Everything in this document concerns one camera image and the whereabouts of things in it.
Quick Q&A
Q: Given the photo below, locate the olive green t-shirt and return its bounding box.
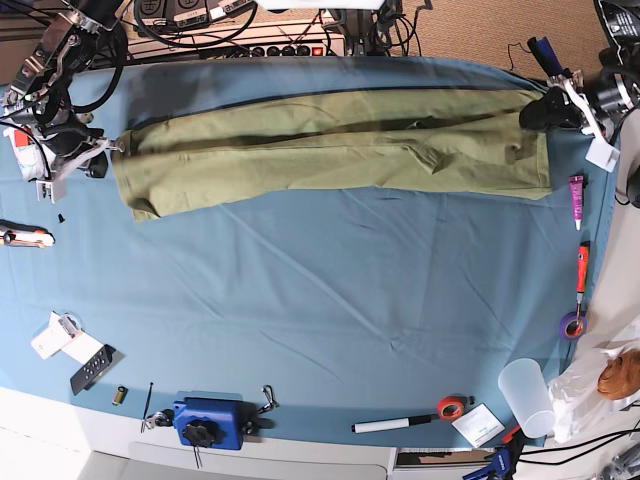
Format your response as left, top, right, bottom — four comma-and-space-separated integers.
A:
112, 88, 551, 221

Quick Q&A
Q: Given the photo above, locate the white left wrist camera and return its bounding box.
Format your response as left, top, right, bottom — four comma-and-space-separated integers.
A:
585, 139, 620, 173

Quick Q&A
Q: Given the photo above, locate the red tape roll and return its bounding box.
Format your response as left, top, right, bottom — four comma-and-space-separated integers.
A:
437, 396, 467, 422

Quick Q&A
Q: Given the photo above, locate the white black marker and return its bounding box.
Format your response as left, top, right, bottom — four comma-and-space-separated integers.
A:
351, 414, 440, 434

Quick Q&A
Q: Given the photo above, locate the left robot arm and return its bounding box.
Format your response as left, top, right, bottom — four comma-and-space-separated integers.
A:
112, 40, 639, 202

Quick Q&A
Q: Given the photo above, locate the black remote control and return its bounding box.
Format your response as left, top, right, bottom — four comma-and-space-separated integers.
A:
70, 345, 117, 396

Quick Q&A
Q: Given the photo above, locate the small yellow battery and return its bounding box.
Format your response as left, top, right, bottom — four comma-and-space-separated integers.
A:
112, 385, 128, 406

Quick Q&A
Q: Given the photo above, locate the black power strip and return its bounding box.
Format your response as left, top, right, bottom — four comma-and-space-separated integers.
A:
227, 43, 341, 58

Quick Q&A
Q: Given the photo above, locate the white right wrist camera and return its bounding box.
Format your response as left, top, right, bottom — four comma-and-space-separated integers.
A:
35, 179, 66, 204

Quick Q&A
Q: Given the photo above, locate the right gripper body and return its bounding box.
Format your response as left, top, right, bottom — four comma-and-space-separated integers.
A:
47, 137, 123, 181

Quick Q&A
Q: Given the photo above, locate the white card packet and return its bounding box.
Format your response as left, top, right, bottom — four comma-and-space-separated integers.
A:
30, 312, 103, 364

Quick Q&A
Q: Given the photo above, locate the translucent plastic cup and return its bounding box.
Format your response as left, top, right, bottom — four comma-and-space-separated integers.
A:
498, 358, 555, 439

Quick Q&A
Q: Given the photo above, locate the black zip tie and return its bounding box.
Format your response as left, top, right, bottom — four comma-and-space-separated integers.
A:
140, 382, 154, 434

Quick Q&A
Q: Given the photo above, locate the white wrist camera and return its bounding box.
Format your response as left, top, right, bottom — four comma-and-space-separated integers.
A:
585, 139, 620, 173
35, 179, 66, 204

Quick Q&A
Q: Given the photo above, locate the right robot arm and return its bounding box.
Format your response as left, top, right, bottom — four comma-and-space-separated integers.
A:
1, 1, 420, 182

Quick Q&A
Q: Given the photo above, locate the white paper note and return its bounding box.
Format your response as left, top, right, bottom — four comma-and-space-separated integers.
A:
452, 404, 505, 448

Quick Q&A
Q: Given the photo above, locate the brown wooden object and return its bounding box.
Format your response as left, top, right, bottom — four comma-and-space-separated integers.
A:
597, 350, 640, 400

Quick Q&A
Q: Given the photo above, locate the orange white utility knife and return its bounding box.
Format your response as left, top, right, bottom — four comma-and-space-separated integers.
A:
1, 220, 55, 248

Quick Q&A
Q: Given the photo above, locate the purple tube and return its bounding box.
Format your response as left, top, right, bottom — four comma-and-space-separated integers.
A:
569, 175, 585, 231

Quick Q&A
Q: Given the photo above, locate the white plastic bag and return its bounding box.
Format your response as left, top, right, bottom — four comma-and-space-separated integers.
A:
548, 319, 639, 444

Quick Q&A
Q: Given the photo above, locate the purple tape roll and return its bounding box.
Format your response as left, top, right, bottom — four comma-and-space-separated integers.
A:
559, 312, 588, 341

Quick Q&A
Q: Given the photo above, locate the paper with orange block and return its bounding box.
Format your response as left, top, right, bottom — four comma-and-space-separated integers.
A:
3, 127, 45, 181

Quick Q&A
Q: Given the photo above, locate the metal carabiner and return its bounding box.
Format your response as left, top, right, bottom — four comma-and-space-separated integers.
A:
257, 384, 279, 415

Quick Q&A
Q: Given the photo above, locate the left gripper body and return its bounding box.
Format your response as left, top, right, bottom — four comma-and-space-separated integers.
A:
547, 69, 613, 140

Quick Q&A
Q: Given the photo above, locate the orange screwdriver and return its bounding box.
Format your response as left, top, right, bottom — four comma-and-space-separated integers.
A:
576, 241, 590, 320

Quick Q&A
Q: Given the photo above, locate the blue bar clamp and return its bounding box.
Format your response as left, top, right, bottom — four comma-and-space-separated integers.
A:
462, 426, 526, 480

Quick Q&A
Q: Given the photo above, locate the blue table clamp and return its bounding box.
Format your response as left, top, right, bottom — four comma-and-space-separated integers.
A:
141, 397, 260, 469

